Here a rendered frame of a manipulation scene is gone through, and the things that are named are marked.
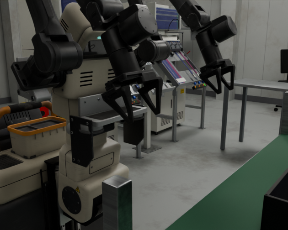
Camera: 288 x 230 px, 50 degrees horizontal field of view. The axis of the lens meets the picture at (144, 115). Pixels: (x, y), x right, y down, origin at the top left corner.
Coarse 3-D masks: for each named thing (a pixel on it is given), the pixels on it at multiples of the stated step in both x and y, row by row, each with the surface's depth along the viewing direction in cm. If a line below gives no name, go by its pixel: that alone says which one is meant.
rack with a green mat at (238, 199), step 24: (240, 168) 81; (264, 168) 81; (120, 192) 39; (216, 192) 68; (240, 192) 68; (264, 192) 68; (120, 216) 40; (192, 216) 59; (216, 216) 59; (240, 216) 59
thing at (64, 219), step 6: (96, 198) 108; (96, 204) 109; (60, 210) 121; (96, 210) 109; (102, 210) 111; (60, 216) 122; (66, 216) 121; (96, 216) 118; (60, 222) 122; (66, 222) 125; (78, 222) 117; (90, 222) 116
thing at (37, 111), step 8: (24, 112) 145; (32, 112) 148; (40, 112) 152; (0, 120) 136; (8, 120) 139; (16, 120) 141; (24, 120) 144; (0, 128) 135; (0, 136) 132; (8, 136) 137; (0, 144) 133; (8, 144) 136
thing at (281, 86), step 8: (240, 80) 354; (248, 80) 354; (256, 80) 354; (264, 80) 354; (224, 88) 345; (256, 88) 317; (264, 88) 311; (272, 88) 305; (280, 88) 300; (224, 96) 347; (224, 104) 349; (224, 112) 351; (224, 120) 352; (240, 120) 384; (280, 120) 304; (224, 128) 355; (240, 128) 385; (280, 128) 306; (224, 136) 358; (240, 136) 387; (224, 144) 361
